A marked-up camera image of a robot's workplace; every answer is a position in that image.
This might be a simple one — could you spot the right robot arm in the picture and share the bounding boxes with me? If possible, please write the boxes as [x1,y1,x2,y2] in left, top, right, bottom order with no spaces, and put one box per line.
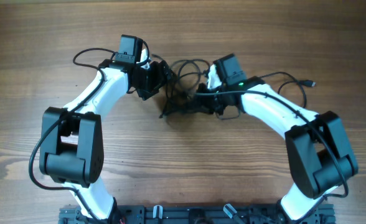
[195,54,359,223]

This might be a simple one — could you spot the left camera cable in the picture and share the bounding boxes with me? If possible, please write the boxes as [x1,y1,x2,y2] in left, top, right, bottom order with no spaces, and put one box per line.
[28,47,117,220]

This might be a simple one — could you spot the black usb cable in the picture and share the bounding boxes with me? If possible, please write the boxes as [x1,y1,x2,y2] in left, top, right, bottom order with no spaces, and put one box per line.
[151,53,317,119]

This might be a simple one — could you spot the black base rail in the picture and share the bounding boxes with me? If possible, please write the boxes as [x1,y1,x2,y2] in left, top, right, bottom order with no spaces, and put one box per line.
[58,204,336,224]

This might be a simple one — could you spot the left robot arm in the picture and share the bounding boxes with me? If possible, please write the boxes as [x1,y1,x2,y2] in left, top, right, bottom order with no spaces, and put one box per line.
[29,35,171,223]

